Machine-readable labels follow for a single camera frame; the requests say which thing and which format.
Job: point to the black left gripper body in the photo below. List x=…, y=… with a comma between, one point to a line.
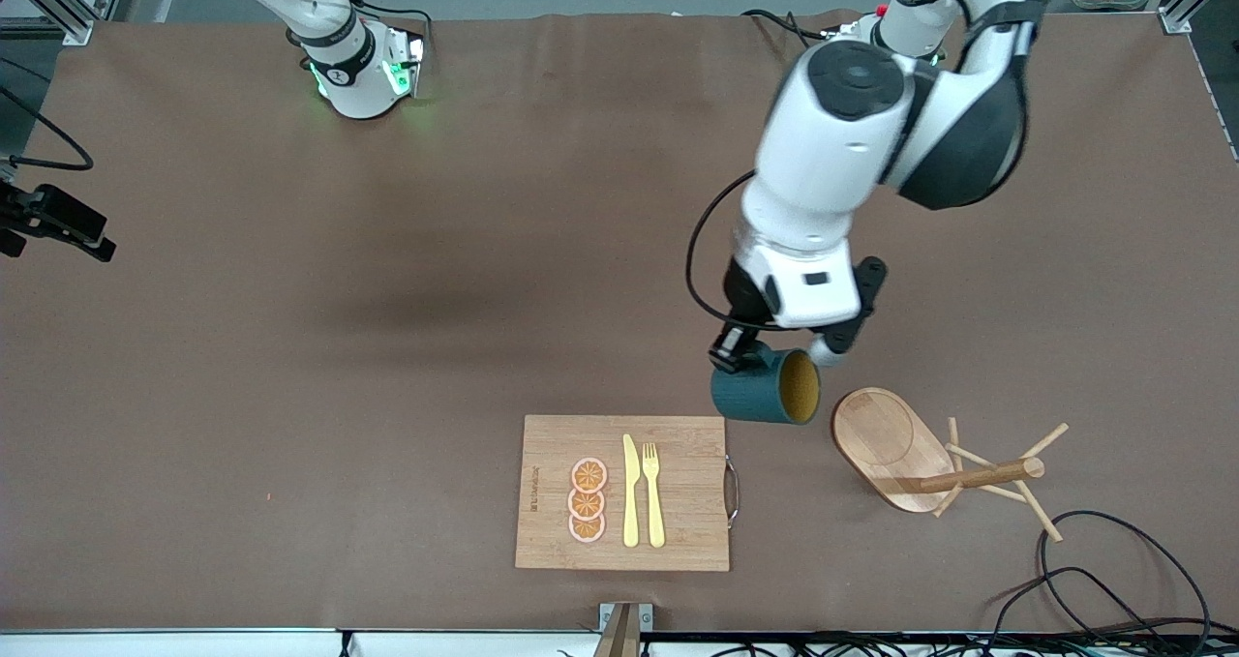
x=743, y=300

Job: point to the dark teal mug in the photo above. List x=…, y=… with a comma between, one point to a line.
x=755, y=401

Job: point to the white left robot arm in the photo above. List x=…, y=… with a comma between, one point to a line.
x=832, y=154

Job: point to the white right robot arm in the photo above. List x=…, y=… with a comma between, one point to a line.
x=353, y=67

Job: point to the wooden mug rack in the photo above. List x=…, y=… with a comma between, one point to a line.
x=881, y=434

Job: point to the bamboo cutting board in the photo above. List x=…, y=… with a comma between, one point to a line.
x=687, y=483

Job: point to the yellow plastic fork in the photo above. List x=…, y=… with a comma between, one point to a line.
x=655, y=512

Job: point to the yellow plastic knife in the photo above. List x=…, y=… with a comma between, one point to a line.
x=630, y=502

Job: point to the toy orange slice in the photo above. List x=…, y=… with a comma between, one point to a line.
x=589, y=475

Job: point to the brown angled bar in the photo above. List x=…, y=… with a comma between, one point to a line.
x=619, y=638

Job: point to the grey metal mounting bracket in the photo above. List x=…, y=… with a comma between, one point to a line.
x=647, y=616

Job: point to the white table edge rail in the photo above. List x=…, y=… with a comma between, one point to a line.
x=194, y=645

